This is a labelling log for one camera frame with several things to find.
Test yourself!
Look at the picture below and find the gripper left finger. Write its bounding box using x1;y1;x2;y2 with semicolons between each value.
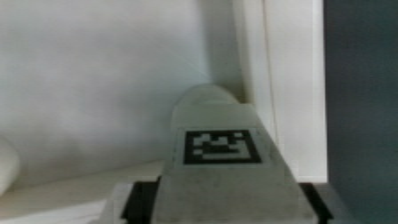
102;181;159;224

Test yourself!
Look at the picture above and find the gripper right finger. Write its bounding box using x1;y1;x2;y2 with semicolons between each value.
296;181;355;224

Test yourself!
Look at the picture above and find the white leg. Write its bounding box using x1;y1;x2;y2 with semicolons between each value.
150;85;317;224

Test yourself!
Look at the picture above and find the white square tabletop tray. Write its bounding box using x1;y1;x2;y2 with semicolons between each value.
0;0;262;224

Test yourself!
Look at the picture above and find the white right fence bar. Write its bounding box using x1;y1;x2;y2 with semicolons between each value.
264;0;326;182

